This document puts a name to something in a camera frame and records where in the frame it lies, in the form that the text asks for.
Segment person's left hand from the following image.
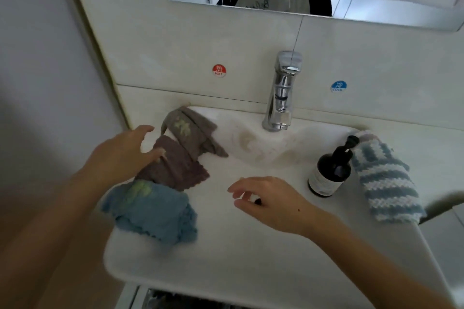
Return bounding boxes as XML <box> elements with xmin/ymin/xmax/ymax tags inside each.
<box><xmin>76</xmin><ymin>125</ymin><xmax>168</xmax><ymax>192</ymax></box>

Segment person's right hand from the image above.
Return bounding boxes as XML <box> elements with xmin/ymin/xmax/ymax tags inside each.
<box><xmin>227</xmin><ymin>176</ymin><xmax>326</xmax><ymax>239</ymax></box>

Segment brown cloth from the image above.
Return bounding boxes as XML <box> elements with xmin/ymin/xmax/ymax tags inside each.
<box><xmin>134</xmin><ymin>135</ymin><xmax>211</xmax><ymax>192</ymax></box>

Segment white ceramic sink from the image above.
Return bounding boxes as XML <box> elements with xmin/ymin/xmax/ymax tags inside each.
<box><xmin>103</xmin><ymin>105</ymin><xmax>456</xmax><ymax>309</ymax></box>

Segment blue stained cloth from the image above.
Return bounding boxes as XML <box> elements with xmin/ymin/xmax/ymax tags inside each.
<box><xmin>100</xmin><ymin>180</ymin><xmax>199</xmax><ymax>244</ymax></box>

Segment pink white striped cloth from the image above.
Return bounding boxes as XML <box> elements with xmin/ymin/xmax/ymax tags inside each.
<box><xmin>355</xmin><ymin>131</ymin><xmax>379</xmax><ymax>145</ymax></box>

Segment person's right forearm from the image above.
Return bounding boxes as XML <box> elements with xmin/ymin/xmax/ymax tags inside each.
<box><xmin>308</xmin><ymin>211</ymin><xmax>454</xmax><ymax>309</ymax></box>

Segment person's left forearm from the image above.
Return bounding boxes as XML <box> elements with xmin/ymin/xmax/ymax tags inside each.
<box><xmin>0</xmin><ymin>171</ymin><xmax>102</xmax><ymax>309</ymax></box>

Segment black pump soap bottle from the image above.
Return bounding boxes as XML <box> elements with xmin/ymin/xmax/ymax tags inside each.
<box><xmin>307</xmin><ymin>135</ymin><xmax>361</xmax><ymax>199</ymax></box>

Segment chrome faucet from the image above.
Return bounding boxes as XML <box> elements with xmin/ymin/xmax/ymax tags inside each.
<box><xmin>261</xmin><ymin>50</ymin><xmax>305</xmax><ymax>133</ymax></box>

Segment gray patterned trousers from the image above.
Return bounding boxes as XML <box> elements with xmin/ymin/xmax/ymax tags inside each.
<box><xmin>138</xmin><ymin>287</ymin><xmax>240</xmax><ymax>309</ymax></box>

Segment wall mirror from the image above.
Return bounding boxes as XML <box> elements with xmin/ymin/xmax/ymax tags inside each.
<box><xmin>164</xmin><ymin>0</ymin><xmax>464</xmax><ymax>31</ymax></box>

